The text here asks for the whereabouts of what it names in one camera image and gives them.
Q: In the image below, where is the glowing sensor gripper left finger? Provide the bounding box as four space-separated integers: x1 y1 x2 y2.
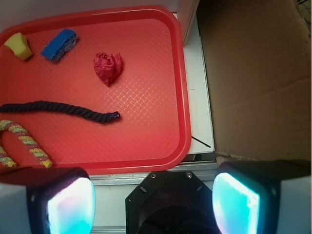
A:
0 167 96 234

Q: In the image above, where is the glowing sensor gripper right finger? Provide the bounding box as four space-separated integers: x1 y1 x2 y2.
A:
212 159 312 234

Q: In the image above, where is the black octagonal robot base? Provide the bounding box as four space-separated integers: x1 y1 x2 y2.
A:
125 171 219 234

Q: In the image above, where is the yellow sponge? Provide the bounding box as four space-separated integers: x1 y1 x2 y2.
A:
4 32 33 60

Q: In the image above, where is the blue sponge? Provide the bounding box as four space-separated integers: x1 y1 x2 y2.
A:
41 29 78 63

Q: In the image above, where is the brown cardboard box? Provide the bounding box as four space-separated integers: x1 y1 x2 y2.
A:
197 0 312 160

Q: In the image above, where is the crumpled red paper ball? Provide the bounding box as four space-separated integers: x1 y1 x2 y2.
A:
93 52 124 86

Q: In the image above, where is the red plastic tray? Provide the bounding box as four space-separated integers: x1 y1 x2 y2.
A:
0 6 191 175

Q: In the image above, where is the pink yellow striped rope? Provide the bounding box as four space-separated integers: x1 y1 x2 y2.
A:
0 119 53 169

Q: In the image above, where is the white table frame panel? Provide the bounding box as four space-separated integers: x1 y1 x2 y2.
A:
183 18 215 155

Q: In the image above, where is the dark purple twisted rope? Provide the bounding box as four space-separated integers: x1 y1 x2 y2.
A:
0 101 121 124

